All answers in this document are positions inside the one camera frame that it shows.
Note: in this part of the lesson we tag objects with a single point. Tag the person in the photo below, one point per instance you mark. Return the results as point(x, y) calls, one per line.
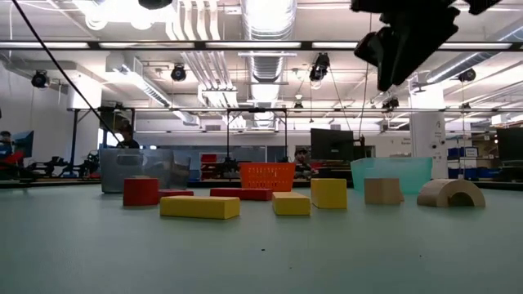
point(6, 147)
point(302, 161)
point(127, 139)

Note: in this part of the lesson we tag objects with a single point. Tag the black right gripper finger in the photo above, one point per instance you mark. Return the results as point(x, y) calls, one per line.
point(369, 48)
point(408, 45)

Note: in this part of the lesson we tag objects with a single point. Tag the orange perforated plastic basket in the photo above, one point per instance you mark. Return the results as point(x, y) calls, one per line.
point(267, 176)

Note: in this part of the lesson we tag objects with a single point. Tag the black ceiling spotlight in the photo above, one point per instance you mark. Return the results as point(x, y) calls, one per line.
point(467, 75)
point(319, 67)
point(178, 73)
point(39, 79)

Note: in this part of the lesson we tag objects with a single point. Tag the silver ventilation duct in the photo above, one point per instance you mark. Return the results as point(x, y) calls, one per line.
point(267, 61)

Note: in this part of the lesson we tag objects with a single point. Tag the short red block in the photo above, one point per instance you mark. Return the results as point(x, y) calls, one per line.
point(177, 193)

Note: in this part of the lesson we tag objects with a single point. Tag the blue storage bins row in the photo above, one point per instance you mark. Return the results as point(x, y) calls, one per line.
point(470, 171)

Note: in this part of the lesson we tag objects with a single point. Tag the grey translucent plastic bin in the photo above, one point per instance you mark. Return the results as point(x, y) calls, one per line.
point(139, 165)

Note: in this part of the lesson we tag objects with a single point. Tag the short yellow block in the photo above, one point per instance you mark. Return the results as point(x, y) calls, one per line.
point(329, 194)

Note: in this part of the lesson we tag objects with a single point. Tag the natural wooden cube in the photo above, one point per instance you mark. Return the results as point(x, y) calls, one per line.
point(382, 192)

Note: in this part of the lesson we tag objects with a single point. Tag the long red block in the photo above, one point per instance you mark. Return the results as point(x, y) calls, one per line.
point(245, 194)

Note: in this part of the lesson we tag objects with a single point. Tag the white round column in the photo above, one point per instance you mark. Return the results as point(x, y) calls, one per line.
point(428, 130)

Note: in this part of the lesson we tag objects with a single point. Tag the teal translucent plastic bin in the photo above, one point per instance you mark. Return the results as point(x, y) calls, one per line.
point(392, 171)

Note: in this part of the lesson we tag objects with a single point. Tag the large black monitor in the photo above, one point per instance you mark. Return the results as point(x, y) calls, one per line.
point(332, 145)

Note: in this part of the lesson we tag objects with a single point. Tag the red storage bins stack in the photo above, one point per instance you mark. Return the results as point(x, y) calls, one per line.
point(208, 163)

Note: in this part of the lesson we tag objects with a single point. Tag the red cylinder block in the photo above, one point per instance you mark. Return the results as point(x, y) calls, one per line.
point(141, 192)

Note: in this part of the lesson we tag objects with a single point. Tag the distant black rig frame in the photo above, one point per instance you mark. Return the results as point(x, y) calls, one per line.
point(256, 110)

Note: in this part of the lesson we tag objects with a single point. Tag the natural wooden arch block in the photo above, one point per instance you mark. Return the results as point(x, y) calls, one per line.
point(433, 194)

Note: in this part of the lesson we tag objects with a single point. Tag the long yellow block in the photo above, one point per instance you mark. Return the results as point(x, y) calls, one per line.
point(200, 208)
point(291, 206)

